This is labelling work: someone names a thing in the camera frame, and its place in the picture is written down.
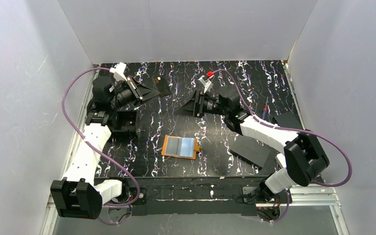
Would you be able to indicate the orange card holder wallet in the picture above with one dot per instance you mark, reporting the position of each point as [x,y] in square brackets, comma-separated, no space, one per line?
[180,147]

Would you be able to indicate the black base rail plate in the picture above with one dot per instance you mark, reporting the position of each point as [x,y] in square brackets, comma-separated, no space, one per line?
[204,195]

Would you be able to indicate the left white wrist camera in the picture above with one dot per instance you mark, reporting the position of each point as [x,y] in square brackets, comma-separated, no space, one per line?
[118,72]

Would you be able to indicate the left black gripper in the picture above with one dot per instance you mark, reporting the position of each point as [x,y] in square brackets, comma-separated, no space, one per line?
[134,91]

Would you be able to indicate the black box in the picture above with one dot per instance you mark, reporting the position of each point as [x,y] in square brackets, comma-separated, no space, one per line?
[126,124]

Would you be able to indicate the blue red screwdriver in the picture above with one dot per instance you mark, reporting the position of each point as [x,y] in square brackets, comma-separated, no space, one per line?
[264,112]

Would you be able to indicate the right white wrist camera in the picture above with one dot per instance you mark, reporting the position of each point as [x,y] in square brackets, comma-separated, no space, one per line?
[206,81]

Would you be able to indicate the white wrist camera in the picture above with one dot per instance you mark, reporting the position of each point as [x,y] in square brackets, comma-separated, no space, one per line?
[206,81]
[118,72]

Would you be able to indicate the black flat slab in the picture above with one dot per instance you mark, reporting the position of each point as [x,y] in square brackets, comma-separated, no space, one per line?
[250,151]

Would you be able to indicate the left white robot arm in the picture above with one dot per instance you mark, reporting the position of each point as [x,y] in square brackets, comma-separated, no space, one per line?
[76,195]

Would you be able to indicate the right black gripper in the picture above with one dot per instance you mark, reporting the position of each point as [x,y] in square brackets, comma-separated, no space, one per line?
[200,105]

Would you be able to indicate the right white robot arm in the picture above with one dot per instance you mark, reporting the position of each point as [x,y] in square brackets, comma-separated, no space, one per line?
[304,156]

